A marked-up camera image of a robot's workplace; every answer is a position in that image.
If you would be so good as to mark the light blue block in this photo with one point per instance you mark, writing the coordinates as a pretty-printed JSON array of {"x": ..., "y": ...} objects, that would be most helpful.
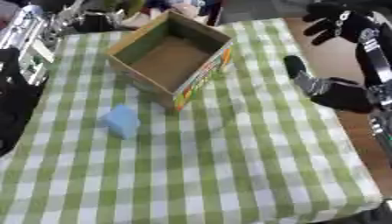
[{"x": 121, "y": 121}]

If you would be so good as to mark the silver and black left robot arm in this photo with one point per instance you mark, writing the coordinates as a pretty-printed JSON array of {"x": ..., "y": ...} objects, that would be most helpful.
[{"x": 18, "y": 96}]

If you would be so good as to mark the tan cardboard box green inside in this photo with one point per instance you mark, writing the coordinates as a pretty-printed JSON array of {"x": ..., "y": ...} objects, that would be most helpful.
[{"x": 163, "y": 62}]

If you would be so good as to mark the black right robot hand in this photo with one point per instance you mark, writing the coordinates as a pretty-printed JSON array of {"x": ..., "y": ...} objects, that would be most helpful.
[{"x": 343, "y": 96}]

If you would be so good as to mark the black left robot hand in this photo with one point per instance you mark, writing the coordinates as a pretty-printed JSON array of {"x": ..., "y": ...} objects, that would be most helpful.
[{"x": 99, "y": 22}]

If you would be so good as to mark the pale soft toy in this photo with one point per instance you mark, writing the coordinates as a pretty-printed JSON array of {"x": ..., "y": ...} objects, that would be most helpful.
[{"x": 184, "y": 10}]

